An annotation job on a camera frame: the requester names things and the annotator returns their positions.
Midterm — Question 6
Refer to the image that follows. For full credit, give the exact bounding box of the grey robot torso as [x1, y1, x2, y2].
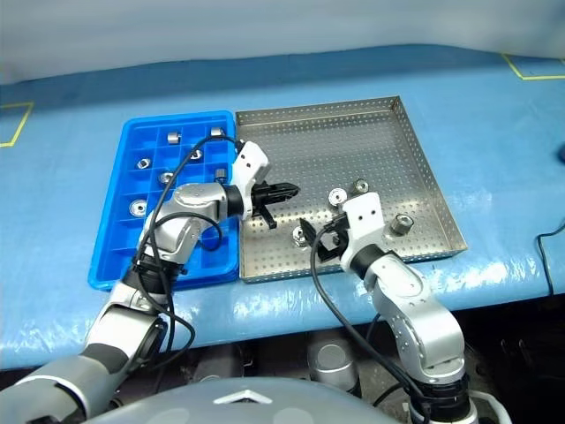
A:
[83, 375, 398, 424]

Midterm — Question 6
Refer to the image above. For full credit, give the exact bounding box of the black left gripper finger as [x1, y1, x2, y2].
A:
[266, 181, 302, 204]
[257, 202, 278, 231]

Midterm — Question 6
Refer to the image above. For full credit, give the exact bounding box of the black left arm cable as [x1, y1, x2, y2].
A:
[127, 134, 248, 367]

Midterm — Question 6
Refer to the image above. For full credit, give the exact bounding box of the perforated steel tray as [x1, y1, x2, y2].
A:
[234, 95, 469, 284]

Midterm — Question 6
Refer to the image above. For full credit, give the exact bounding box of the silver round cylinder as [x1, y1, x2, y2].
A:
[308, 337, 361, 390]

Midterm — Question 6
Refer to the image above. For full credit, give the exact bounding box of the thin black cable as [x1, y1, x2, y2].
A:
[536, 218, 565, 295]

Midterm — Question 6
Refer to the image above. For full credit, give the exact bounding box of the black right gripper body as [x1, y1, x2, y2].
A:
[319, 213, 350, 249]

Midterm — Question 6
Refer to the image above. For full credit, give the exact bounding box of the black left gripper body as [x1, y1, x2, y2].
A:
[249, 180, 273, 217]

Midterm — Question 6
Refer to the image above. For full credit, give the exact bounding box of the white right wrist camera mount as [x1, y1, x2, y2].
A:
[338, 193, 384, 270]

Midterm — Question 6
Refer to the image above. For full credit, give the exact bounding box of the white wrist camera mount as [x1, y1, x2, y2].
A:
[338, 193, 384, 270]
[229, 140, 271, 221]

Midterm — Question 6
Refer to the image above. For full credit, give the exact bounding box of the blue plastic compartment tray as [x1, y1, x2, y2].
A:
[87, 110, 242, 292]

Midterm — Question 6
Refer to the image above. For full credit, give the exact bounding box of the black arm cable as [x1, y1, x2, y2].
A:
[308, 220, 432, 424]
[127, 134, 248, 367]

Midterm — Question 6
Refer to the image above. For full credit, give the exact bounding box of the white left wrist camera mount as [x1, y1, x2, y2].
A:
[229, 140, 271, 221]

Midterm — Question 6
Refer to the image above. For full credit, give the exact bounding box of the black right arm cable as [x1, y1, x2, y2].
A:
[308, 220, 432, 424]

